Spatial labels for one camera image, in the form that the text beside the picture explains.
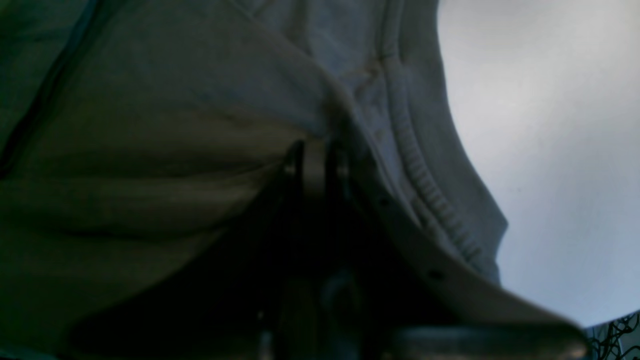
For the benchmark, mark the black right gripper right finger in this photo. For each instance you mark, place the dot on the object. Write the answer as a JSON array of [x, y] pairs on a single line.
[[390, 292]]

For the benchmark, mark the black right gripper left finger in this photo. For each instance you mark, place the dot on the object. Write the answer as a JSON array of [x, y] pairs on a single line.
[[220, 304]]

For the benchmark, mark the grey T-shirt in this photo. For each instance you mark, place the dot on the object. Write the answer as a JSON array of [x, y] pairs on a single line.
[[134, 131]]

